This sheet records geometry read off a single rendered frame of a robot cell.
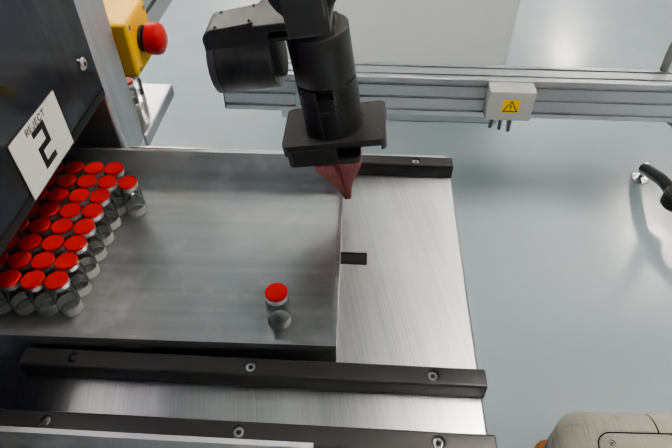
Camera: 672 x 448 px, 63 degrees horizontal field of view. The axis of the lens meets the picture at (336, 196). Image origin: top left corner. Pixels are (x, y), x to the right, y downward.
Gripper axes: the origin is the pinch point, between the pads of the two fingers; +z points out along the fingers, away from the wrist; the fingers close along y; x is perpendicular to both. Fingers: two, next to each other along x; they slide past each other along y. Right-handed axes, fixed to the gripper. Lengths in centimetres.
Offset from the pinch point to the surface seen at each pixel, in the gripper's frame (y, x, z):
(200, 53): 90, -192, 79
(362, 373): -1.9, 21.3, 1.6
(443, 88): -17, -84, 43
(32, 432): 22.3, 28.3, -3.7
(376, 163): -3.0, -6.4, 1.9
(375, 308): -2.8, 13.2, 3.8
